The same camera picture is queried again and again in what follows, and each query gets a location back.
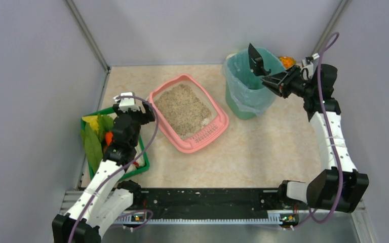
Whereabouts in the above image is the green trash bin with bag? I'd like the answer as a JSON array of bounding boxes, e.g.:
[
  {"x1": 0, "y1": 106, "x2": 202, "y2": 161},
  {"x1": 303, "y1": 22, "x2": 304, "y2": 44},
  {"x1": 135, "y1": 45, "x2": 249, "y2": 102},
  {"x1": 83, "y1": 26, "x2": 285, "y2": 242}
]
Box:
[{"x1": 221, "y1": 48, "x2": 278, "y2": 120}]

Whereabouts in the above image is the cat litter sand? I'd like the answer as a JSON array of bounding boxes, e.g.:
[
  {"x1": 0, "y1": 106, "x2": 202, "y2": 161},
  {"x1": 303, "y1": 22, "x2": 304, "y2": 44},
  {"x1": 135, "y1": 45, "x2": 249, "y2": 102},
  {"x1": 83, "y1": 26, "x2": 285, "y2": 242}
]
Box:
[{"x1": 154, "y1": 84, "x2": 213, "y2": 140}]

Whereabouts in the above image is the orange carrot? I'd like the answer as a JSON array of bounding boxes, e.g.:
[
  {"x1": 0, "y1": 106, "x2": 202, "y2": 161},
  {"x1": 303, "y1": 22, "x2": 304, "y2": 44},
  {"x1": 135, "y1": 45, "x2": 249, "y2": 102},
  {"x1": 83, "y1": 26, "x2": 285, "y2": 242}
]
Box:
[{"x1": 104, "y1": 131, "x2": 113, "y2": 146}]

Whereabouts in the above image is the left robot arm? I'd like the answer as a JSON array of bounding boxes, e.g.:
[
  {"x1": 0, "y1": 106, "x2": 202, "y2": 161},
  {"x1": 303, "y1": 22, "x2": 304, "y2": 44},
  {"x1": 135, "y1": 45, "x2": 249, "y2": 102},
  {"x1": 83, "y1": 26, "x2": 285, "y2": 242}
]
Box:
[{"x1": 52, "y1": 96, "x2": 158, "y2": 242}]

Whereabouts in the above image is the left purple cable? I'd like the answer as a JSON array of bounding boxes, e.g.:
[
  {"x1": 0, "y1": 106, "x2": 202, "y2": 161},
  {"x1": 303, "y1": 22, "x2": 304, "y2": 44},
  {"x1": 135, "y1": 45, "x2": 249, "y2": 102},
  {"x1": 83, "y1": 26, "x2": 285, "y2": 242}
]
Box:
[{"x1": 67, "y1": 96, "x2": 160, "y2": 243}]

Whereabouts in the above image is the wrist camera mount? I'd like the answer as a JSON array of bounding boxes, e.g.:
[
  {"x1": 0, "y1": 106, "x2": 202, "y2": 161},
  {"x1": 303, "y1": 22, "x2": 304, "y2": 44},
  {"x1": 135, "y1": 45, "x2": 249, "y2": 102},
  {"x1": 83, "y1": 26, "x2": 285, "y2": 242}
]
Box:
[
  {"x1": 112, "y1": 92, "x2": 141, "y2": 114},
  {"x1": 301, "y1": 53, "x2": 320, "y2": 80}
]

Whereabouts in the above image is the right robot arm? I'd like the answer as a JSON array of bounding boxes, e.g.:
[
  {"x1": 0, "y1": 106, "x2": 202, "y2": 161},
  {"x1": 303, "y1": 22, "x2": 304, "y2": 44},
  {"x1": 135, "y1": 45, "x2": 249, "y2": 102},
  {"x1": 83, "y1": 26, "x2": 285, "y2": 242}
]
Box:
[{"x1": 261, "y1": 64, "x2": 369, "y2": 213}]

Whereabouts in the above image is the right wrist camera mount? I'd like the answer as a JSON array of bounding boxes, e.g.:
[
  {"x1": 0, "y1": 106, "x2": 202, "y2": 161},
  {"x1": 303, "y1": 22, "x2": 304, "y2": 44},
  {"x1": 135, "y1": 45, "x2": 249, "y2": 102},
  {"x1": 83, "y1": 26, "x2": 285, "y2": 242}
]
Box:
[{"x1": 301, "y1": 53, "x2": 320, "y2": 80}]

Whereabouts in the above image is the orange toy fruit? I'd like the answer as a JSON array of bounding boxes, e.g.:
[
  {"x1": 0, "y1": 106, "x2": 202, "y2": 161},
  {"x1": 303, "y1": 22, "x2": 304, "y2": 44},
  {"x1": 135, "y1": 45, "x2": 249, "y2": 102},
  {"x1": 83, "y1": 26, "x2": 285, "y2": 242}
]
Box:
[{"x1": 278, "y1": 56, "x2": 297, "y2": 70}]

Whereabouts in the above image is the pink litter box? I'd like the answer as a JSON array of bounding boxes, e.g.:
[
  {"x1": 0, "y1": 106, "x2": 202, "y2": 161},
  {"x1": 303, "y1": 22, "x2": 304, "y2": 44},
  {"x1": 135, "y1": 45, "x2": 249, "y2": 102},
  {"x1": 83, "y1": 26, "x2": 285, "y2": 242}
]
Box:
[{"x1": 148, "y1": 74, "x2": 229, "y2": 153}]

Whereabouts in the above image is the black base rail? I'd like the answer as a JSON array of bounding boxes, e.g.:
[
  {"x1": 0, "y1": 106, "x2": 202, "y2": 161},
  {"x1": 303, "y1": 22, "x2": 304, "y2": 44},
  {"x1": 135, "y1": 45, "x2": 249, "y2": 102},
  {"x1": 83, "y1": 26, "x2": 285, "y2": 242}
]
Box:
[{"x1": 126, "y1": 188, "x2": 307, "y2": 224}]

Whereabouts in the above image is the black litter scoop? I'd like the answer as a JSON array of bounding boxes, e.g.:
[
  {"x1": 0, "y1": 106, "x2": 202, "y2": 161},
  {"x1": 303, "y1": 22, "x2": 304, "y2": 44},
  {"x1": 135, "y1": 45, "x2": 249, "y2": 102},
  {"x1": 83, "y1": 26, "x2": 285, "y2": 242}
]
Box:
[{"x1": 248, "y1": 43, "x2": 271, "y2": 76}]

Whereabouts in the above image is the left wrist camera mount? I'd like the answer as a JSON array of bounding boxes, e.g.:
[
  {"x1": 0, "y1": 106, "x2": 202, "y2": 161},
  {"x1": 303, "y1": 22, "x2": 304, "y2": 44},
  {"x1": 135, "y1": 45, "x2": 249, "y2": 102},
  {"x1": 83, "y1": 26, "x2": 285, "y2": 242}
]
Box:
[{"x1": 112, "y1": 92, "x2": 141, "y2": 114}]

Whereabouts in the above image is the green leafy vegetable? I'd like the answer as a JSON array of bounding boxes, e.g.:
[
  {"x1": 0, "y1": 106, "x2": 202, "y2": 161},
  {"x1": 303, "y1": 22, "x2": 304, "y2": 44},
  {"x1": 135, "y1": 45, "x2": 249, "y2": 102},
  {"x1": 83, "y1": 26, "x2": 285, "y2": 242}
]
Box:
[{"x1": 80, "y1": 114, "x2": 113, "y2": 174}]

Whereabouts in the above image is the green vegetable tray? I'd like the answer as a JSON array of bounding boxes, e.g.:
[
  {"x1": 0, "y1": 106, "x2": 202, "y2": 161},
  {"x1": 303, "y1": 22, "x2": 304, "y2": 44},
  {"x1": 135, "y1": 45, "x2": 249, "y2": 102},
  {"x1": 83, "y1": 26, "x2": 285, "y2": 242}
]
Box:
[{"x1": 81, "y1": 107, "x2": 150, "y2": 181}]

